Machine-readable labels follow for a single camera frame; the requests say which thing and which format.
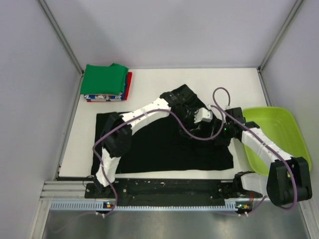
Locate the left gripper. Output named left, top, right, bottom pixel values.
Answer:
left=173, top=109, right=200, bottom=139

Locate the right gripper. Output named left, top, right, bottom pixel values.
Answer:
left=206, top=119, right=234, bottom=146

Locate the black t-shirt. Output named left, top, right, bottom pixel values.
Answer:
left=91, top=85, right=233, bottom=174

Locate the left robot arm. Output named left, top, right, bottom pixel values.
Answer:
left=93, top=91, right=199, bottom=198

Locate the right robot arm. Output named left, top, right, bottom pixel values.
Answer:
left=212, top=107, right=313, bottom=208

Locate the lime green plastic bin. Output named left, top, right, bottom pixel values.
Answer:
left=243, top=107, right=312, bottom=169

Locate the red folded t-shirt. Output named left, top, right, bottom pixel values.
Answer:
left=86, top=72, right=133, bottom=104

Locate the green folded t-shirt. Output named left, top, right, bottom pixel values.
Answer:
left=80, top=63, right=129, bottom=95

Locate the blue printed folded t-shirt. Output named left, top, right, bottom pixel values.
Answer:
left=83, top=74, right=130, bottom=102

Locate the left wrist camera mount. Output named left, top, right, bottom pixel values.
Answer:
left=194, top=108, right=213, bottom=123

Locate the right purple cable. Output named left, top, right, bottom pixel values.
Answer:
left=212, top=87, right=300, bottom=216

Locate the right aluminium frame post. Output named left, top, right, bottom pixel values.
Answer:
left=257, top=0, right=307, bottom=72

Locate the aluminium frame post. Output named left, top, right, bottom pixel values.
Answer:
left=37, top=0, right=84, bottom=75
left=257, top=0, right=307, bottom=72

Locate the grey slotted cable duct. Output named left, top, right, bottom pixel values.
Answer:
left=50, top=201, right=251, bottom=211

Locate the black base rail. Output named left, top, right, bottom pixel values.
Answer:
left=84, top=178, right=243, bottom=206

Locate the aluminium front frame rail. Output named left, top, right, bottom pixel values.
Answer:
left=39, top=180, right=312, bottom=201

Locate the left aluminium frame post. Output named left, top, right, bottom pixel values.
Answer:
left=37, top=0, right=84, bottom=75

